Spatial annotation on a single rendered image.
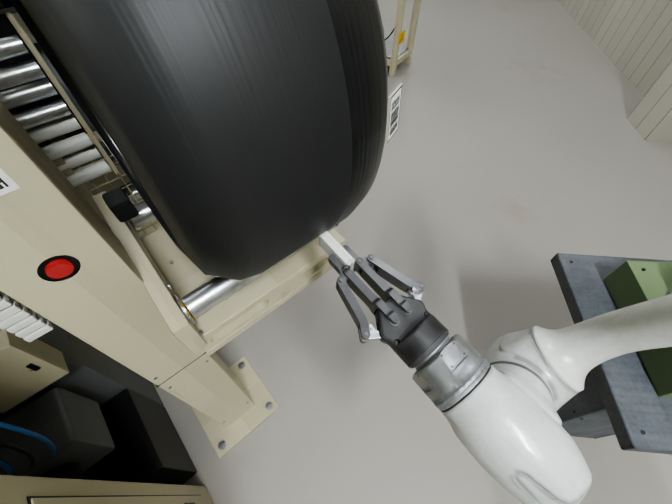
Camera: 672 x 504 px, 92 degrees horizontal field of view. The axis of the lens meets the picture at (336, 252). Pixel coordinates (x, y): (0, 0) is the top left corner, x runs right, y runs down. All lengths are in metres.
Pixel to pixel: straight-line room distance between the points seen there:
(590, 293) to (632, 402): 0.28
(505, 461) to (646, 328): 0.22
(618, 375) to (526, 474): 0.60
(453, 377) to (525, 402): 0.08
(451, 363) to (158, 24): 0.43
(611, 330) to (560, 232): 1.72
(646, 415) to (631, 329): 0.51
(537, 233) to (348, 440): 1.50
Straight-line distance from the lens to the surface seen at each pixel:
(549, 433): 0.48
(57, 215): 0.52
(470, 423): 0.46
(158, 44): 0.30
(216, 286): 0.62
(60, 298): 0.62
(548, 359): 0.56
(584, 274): 1.16
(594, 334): 0.57
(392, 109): 0.43
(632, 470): 1.79
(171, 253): 0.86
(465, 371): 0.45
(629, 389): 1.04
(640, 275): 1.11
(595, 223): 2.43
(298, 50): 0.33
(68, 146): 0.93
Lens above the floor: 1.43
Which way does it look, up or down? 54 degrees down
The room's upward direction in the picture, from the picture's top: straight up
